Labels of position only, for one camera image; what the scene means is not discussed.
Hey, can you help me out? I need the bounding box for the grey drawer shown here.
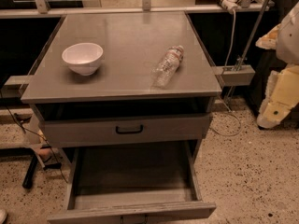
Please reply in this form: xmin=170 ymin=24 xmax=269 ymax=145
xmin=48 ymin=142 xmax=216 ymax=224
xmin=40 ymin=114 xmax=211 ymax=147

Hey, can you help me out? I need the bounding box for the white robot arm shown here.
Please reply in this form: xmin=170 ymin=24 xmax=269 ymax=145
xmin=256 ymin=3 xmax=299 ymax=129

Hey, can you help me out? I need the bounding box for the grey drawer cabinet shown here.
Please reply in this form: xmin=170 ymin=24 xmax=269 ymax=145
xmin=20 ymin=11 xmax=222 ymax=161

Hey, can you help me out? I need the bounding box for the grey top drawer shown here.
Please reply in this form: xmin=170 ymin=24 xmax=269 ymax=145
xmin=40 ymin=114 xmax=211 ymax=147

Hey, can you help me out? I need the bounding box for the metal diagonal rod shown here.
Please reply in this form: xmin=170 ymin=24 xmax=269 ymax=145
xmin=234 ymin=0 xmax=270 ymax=71

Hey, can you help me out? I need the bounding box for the clear plastic water bottle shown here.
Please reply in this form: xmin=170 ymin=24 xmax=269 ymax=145
xmin=151 ymin=45 xmax=184 ymax=88

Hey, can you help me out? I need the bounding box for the white bowl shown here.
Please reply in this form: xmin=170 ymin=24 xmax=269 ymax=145
xmin=62 ymin=43 xmax=104 ymax=76

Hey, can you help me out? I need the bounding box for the black floor stand leg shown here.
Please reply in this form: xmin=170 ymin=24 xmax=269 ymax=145
xmin=22 ymin=155 xmax=37 ymax=189

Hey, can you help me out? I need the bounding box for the grey metal bracket block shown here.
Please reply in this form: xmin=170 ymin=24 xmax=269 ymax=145
xmin=212 ymin=65 xmax=255 ymax=87

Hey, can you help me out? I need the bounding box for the white power cable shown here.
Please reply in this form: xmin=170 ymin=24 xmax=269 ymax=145
xmin=210 ymin=8 xmax=243 ymax=138

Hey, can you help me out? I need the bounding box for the black cable on floor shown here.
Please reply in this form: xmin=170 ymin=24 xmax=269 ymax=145
xmin=0 ymin=91 xmax=69 ymax=184

